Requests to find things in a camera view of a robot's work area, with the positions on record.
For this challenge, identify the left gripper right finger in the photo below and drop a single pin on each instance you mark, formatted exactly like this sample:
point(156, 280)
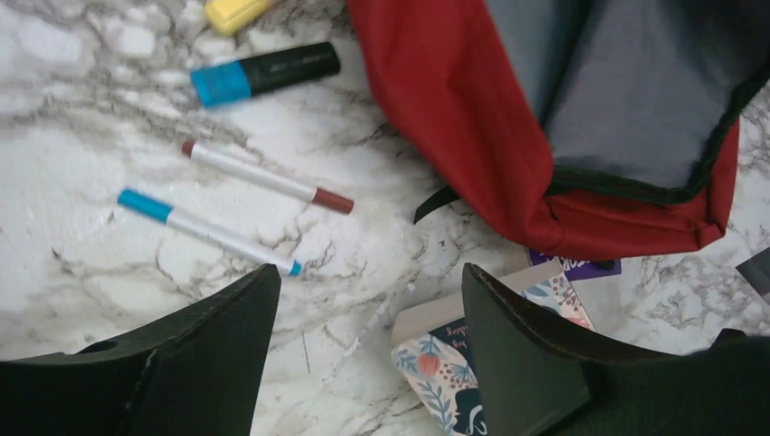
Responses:
point(540, 374)

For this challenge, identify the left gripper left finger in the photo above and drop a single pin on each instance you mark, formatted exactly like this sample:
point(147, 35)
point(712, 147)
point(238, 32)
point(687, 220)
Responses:
point(196, 371)

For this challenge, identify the Little Women floral book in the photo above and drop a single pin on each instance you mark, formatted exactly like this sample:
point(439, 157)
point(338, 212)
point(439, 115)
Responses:
point(431, 347)

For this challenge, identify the purple Treehouse book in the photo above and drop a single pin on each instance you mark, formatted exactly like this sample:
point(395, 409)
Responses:
point(579, 270)

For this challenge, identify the red student backpack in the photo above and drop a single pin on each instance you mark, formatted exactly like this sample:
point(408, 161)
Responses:
point(592, 130)

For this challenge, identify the blue capped white pen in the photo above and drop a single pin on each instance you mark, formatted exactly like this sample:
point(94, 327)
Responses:
point(212, 233)

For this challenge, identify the red capped white pen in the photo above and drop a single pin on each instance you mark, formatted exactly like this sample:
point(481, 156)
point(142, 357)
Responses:
point(253, 173)

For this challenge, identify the blue black highlighter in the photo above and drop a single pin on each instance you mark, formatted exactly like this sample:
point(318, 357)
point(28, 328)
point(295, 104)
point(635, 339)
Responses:
point(245, 78)

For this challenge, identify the yellow pink highlighter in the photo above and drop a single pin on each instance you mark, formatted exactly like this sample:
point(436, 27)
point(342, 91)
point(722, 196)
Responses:
point(230, 16)

